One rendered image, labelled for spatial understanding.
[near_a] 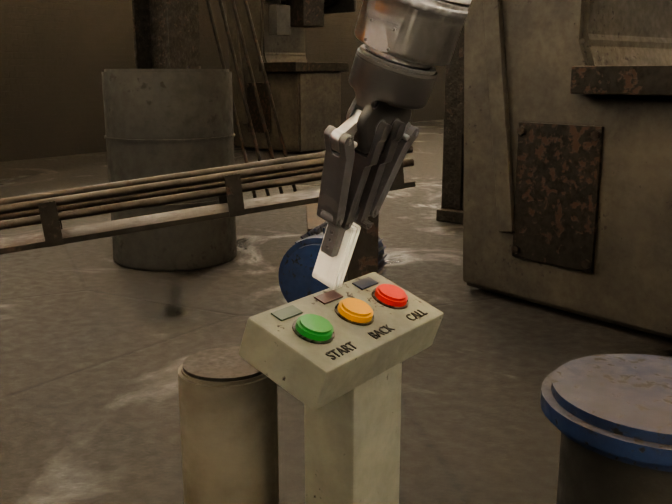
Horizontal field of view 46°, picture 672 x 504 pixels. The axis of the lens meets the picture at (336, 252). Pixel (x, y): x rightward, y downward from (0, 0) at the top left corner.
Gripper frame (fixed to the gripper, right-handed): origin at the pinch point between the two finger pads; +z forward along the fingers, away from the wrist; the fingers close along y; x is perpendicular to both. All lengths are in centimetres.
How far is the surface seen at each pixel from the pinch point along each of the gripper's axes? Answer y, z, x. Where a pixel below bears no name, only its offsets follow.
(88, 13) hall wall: -487, 165, -668
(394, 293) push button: -14.6, 8.3, 0.8
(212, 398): 2.0, 23.6, -8.5
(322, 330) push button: 0.6, 8.3, 1.7
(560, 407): -37.2, 21.9, 19.8
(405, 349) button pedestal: -11.7, 12.2, 5.9
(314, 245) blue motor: -137, 74, -89
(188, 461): 2.5, 33.5, -9.2
